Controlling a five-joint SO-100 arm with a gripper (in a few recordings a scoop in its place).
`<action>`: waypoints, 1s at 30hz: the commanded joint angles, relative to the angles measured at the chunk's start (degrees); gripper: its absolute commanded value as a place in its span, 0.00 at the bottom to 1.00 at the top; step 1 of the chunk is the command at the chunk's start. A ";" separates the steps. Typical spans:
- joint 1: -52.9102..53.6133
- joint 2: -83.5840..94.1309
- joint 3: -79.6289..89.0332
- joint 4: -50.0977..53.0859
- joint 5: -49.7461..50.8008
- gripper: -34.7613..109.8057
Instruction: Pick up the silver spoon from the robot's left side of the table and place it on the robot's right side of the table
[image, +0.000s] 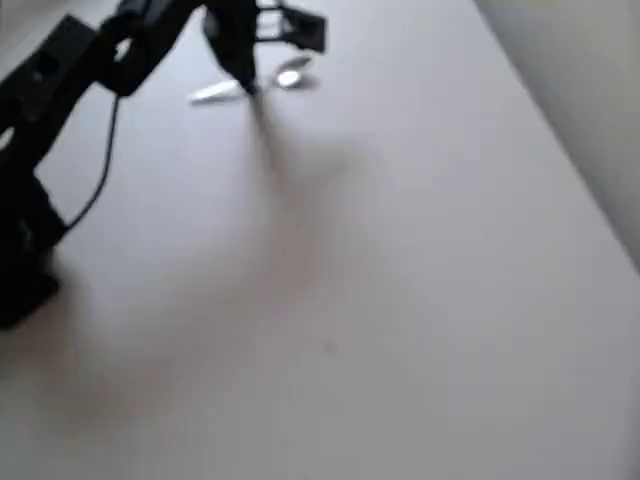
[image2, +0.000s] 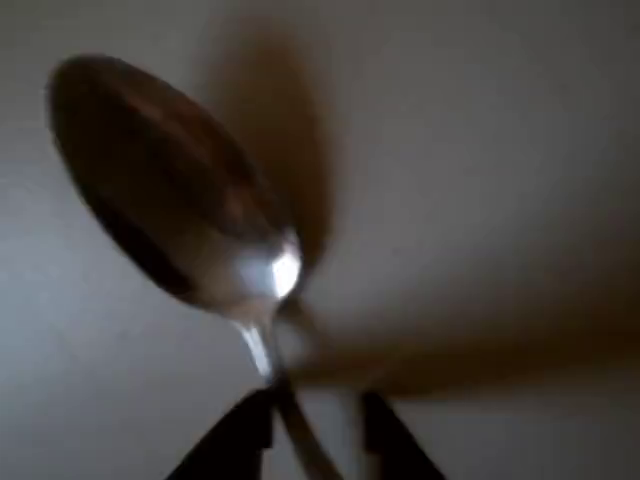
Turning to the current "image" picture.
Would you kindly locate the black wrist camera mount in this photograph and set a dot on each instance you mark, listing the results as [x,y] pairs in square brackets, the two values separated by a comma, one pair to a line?
[300,30]

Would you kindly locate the silver metal spoon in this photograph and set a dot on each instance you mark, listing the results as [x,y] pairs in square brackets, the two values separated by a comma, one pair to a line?
[290,76]

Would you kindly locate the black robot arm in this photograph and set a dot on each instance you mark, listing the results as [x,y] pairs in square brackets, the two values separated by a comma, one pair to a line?
[45,100]

